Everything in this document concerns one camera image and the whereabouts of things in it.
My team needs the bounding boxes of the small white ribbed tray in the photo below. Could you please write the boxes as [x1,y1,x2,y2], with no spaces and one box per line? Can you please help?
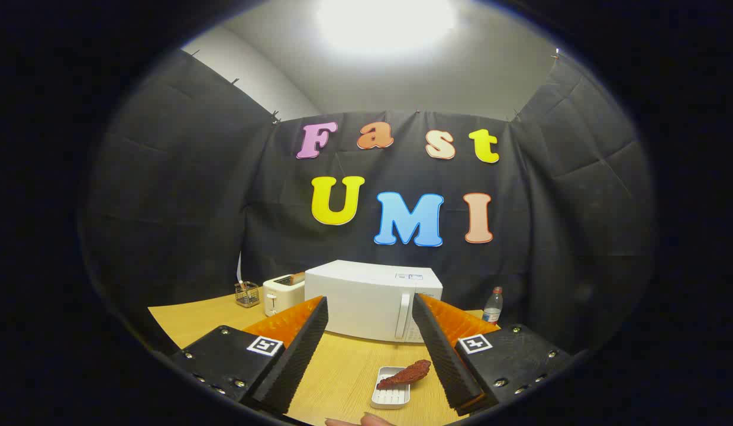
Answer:
[370,366,412,410]

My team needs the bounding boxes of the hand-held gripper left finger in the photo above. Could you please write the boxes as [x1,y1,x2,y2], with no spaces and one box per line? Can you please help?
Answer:
[168,296,330,415]

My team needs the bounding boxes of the cream bread toaster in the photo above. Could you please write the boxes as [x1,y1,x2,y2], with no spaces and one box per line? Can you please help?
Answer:
[263,273,306,317]

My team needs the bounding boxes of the reddish brown meat piece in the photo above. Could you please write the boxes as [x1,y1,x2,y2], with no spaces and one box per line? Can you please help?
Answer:
[376,359,432,390]

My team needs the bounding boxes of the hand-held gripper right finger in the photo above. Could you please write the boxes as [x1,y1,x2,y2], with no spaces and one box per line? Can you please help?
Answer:
[411,293,575,417]

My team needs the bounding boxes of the white toaster oven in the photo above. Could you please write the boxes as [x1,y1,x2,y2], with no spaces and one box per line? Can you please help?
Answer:
[305,260,444,344]

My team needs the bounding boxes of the clear water bottle red label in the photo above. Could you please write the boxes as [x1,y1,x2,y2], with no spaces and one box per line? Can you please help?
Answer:
[482,286,504,325]

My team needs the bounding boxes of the wire mesh holder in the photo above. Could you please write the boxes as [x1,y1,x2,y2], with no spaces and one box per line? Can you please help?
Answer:
[234,281,261,308]

